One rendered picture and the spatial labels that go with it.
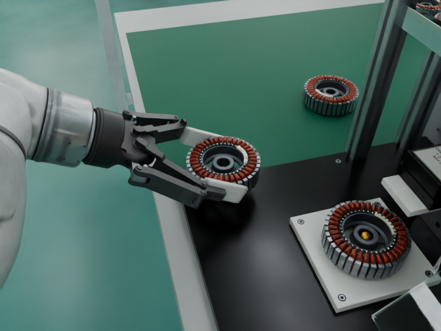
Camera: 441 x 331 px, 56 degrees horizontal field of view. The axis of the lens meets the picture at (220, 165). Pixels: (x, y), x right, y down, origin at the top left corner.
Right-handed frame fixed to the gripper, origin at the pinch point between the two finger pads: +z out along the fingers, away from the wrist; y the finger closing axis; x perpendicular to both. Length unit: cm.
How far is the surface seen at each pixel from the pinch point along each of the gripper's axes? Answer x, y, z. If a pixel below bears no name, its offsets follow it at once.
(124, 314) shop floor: -84, -27, 19
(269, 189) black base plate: -1.1, 2.0, 9.3
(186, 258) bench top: -10.6, 9.7, -3.2
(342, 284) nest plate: 1.2, 21.4, 10.9
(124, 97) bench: -59, -120, 21
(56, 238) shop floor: -94, -64, 0
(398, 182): 14.2, 15.2, 14.0
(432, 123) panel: 17.7, -2.5, 36.6
